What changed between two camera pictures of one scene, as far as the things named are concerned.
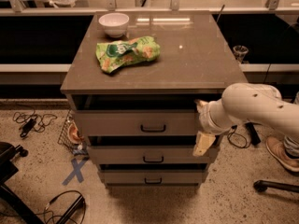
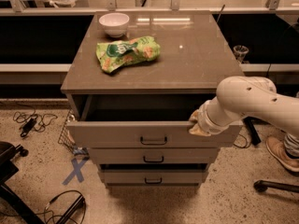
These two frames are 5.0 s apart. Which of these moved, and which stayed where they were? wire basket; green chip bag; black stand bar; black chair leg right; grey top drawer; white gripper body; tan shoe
Moved: grey top drawer
Stayed: tan shoe; wire basket; black stand bar; green chip bag; black chair leg right; white gripper body
